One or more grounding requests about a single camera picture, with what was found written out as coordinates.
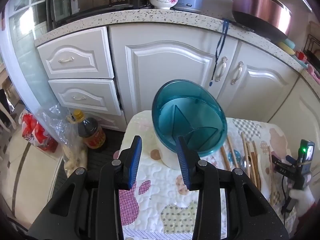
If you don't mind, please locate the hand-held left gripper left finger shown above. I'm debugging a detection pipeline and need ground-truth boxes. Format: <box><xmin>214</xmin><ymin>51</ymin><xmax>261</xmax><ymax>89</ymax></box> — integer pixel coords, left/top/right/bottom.
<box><xmin>26</xmin><ymin>135</ymin><xmax>142</xmax><ymax>240</ymax></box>

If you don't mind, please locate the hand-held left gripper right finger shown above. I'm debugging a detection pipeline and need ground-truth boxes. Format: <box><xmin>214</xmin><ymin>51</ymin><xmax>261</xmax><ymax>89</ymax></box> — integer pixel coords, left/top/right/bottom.
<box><xmin>176</xmin><ymin>136</ymin><xmax>290</xmax><ymax>240</ymax></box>

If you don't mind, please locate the light wooden chopstick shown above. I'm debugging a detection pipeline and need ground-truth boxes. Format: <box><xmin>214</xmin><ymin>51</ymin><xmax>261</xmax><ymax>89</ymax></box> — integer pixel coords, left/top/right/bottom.
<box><xmin>268</xmin><ymin>145</ymin><xmax>275</xmax><ymax>204</ymax></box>
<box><xmin>240</xmin><ymin>132</ymin><xmax>250</xmax><ymax>173</ymax></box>
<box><xmin>220</xmin><ymin>148</ymin><xmax>231</xmax><ymax>172</ymax></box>
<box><xmin>246</xmin><ymin>142</ymin><xmax>259</xmax><ymax>188</ymax></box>

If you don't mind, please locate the dark brown wooden chopstick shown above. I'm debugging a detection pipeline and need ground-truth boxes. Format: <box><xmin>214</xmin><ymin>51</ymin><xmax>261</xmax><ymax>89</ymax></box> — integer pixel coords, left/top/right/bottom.
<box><xmin>251</xmin><ymin>141</ymin><xmax>262</xmax><ymax>192</ymax></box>

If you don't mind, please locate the metal spoon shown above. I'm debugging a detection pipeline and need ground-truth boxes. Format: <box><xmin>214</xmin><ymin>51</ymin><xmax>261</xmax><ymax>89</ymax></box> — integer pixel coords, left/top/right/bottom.
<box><xmin>240</xmin><ymin>155</ymin><xmax>253</xmax><ymax>174</ymax></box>

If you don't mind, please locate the teal rimmed white utensil holder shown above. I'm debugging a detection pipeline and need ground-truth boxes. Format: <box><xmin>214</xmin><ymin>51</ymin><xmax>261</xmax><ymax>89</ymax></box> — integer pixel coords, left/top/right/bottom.
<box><xmin>152</xmin><ymin>79</ymin><xmax>227</xmax><ymax>170</ymax></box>

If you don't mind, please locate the person's right forearm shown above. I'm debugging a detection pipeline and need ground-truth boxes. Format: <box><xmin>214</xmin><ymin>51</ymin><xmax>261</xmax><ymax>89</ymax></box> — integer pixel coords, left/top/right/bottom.
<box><xmin>296</xmin><ymin>202</ymin><xmax>320</xmax><ymax>233</ymax></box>

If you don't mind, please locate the person's right hand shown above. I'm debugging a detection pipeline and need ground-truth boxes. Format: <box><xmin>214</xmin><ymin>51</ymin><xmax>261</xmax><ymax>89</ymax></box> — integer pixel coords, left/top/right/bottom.
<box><xmin>289</xmin><ymin>187</ymin><xmax>316</xmax><ymax>210</ymax></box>

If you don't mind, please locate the dark floor mat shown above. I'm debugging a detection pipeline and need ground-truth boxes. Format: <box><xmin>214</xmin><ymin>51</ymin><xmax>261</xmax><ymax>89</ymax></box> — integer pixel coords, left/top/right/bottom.
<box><xmin>84</xmin><ymin>129</ymin><xmax>126</xmax><ymax>172</ymax></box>

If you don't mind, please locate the patchwork quilted cloth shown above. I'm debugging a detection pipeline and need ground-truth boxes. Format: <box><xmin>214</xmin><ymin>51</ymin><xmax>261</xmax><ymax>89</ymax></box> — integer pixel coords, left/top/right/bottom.
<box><xmin>117</xmin><ymin>110</ymin><xmax>313</xmax><ymax>240</ymax></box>

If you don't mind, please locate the white corner cabinet door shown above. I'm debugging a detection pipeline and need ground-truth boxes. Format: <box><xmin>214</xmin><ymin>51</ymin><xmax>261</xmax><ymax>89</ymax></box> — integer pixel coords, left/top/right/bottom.
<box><xmin>266</xmin><ymin>76</ymin><xmax>320</xmax><ymax>160</ymax></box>

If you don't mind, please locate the white cabinet drawer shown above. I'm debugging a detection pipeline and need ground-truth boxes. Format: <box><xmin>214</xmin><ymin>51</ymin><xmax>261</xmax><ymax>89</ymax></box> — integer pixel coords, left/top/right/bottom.
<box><xmin>37</xmin><ymin>26</ymin><xmax>115</xmax><ymax>80</ymax></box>
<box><xmin>96</xmin><ymin>110</ymin><xmax>129</xmax><ymax>132</ymax></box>
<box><xmin>48</xmin><ymin>78</ymin><xmax>122</xmax><ymax>116</ymax></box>

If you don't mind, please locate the dark oil bottle red label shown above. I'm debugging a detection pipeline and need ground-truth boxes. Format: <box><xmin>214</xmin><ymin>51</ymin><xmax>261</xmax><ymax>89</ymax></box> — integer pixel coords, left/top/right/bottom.
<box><xmin>72</xmin><ymin>109</ymin><xmax>106</xmax><ymax>152</ymax></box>

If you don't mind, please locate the clear plastic bag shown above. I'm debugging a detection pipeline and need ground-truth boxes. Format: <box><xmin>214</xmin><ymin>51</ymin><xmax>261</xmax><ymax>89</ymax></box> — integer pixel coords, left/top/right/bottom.
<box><xmin>37</xmin><ymin>102</ymin><xmax>88</xmax><ymax>178</ymax></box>

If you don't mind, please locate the pink cloth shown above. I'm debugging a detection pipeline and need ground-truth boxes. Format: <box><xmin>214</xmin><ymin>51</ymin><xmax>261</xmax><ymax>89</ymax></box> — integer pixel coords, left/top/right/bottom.
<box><xmin>307</xmin><ymin>64</ymin><xmax>320</xmax><ymax>84</ymax></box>

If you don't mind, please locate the teal sponge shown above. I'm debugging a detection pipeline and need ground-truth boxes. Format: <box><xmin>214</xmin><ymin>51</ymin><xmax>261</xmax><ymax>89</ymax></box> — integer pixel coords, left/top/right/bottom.
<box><xmin>285</xmin><ymin>39</ymin><xmax>308</xmax><ymax>68</ymax></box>

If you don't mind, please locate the red plastic bag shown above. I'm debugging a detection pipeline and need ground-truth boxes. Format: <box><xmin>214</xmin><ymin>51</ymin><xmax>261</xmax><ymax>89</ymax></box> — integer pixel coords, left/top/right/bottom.
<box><xmin>22</xmin><ymin>112</ymin><xmax>58</xmax><ymax>152</ymax></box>

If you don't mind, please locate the yellow sponge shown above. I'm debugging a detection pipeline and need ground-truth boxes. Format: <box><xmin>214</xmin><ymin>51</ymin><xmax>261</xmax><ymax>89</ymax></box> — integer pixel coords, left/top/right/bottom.
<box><xmin>277</xmin><ymin>41</ymin><xmax>296</xmax><ymax>55</ymax></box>

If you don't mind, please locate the speckled stone countertop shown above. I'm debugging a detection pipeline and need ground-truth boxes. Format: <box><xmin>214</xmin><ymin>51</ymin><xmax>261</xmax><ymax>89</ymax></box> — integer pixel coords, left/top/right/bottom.
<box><xmin>35</xmin><ymin>9</ymin><xmax>320</xmax><ymax>80</ymax></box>

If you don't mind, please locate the rose gold rice cooker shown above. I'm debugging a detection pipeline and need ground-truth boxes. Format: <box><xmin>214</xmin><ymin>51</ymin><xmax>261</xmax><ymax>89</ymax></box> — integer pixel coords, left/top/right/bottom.
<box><xmin>231</xmin><ymin>0</ymin><xmax>293</xmax><ymax>38</ymax></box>

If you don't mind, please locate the white glass-door cupboard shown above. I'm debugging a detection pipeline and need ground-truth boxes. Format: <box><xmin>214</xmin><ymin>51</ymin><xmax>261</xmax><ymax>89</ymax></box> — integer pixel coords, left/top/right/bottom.
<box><xmin>6</xmin><ymin>0</ymin><xmax>54</xmax><ymax>105</ymax></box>

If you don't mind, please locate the floral ceramic bowl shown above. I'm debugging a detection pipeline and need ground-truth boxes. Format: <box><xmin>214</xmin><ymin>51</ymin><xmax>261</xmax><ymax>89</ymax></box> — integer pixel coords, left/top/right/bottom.
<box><xmin>149</xmin><ymin>0</ymin><xmax>179</xmax><ymax>10</ymax></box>

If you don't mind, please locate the black microwave oven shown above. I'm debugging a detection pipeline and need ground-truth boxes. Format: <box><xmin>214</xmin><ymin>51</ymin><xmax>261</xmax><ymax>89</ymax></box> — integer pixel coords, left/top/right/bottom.
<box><xmin>47</xmin><ymin>0</ymin><xmax>141</xmax><ymax>32</ymax></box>

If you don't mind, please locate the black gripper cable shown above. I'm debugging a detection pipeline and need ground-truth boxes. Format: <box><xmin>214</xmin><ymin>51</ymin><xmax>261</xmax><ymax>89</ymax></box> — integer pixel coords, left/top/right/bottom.
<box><xmin>281</xmin><ymin>174</ymin><xmax>295</xmax><ymax>213</ymax></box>

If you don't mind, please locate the metal cabinet door handle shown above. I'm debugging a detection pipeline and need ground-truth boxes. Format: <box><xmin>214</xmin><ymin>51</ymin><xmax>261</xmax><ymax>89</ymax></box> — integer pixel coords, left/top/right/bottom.
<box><xmin>215</xmin><ymin>56</ymin><xmax>228</xmax><ymax>82</ymax></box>
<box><xmin>230</xmin><ymin>61</ymin><xmax>244</xmax><ymax>85</ymax></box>

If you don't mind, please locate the black wire rack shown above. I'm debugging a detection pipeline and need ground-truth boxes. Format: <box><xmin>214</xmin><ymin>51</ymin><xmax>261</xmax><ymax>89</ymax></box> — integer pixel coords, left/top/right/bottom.
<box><xmin>304</xmin><ymin>34</ymin><xmax>320</xmax><ymax>67</ymax></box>

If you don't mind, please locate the blue lanyard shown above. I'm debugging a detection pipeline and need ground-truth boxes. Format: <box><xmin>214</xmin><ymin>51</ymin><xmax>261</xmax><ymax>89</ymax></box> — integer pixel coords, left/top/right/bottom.
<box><xmin>209</xmin><ymin>19</ymin><xmax>230</xmax><ymax>87</ymax></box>

